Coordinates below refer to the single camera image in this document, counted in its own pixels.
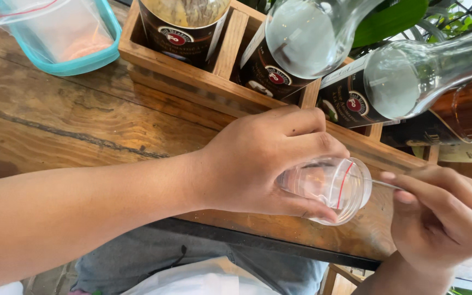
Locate person's right hand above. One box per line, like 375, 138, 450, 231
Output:
381, 165, 472, 272

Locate person's left hand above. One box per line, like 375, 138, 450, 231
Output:
200, 105, 350, 224

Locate thin metal stirrer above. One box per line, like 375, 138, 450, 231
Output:
369, 179, 405, 191

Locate clear glass with red line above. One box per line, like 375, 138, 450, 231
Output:
276, 157, 373, 226

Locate wooden chair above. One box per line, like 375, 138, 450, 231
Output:
321, 263, 365, 295

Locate person's grey trousers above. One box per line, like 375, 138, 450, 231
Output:
70, 223, 330, 295

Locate amber syrup bottle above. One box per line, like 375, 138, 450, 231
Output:
380, 74, 472, 164

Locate wooden bottle crate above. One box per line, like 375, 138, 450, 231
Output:
118, 0, 472, 182

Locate clear syrup bottle dark label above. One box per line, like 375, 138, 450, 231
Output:
239, 0, 386, 100
317, 21, 472, 129

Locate yellow syrup bottle dark label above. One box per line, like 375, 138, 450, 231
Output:
138, 0, 232, 69

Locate teal plastic container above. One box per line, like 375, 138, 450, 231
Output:
0, 0, 123, 77

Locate green leafy plant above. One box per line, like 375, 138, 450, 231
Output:
236, 0, 472, 56

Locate clear zip bag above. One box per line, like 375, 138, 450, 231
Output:
0, 0, 116, 64

